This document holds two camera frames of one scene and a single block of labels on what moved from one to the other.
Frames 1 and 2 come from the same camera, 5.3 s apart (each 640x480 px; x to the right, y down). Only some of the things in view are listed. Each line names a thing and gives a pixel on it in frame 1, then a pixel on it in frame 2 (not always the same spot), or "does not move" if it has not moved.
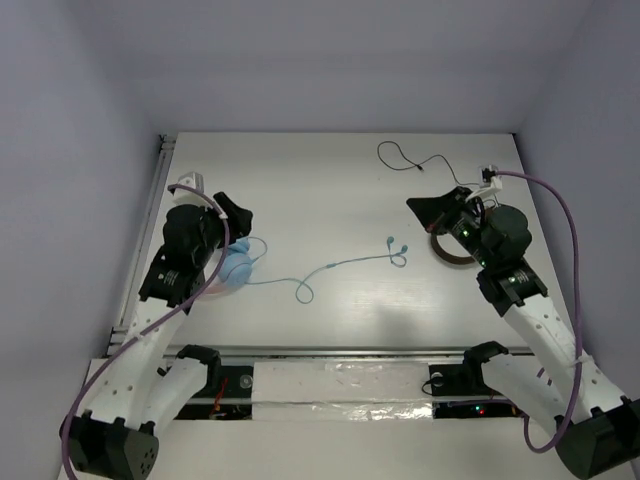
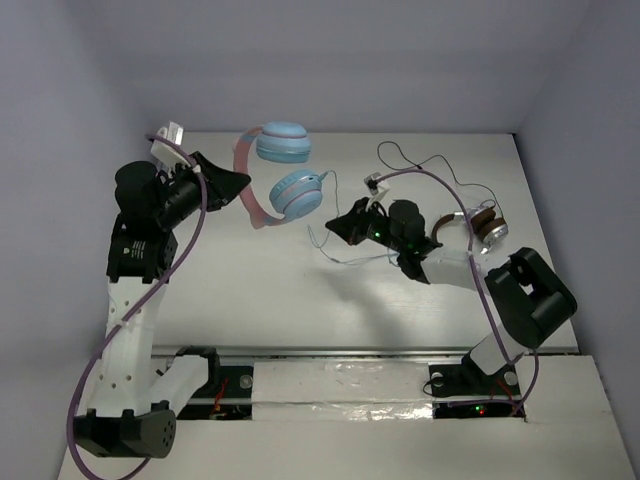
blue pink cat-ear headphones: x=236 y=268 to x=294 y=194
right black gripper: x=435 y=213 to x=350 y=227
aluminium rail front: x=517 y=353 does not move
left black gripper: x=220 y=220 to x=208 y=181
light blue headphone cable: x=265 y=250 to x=337 y=221
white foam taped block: x=340 y=391 does not move
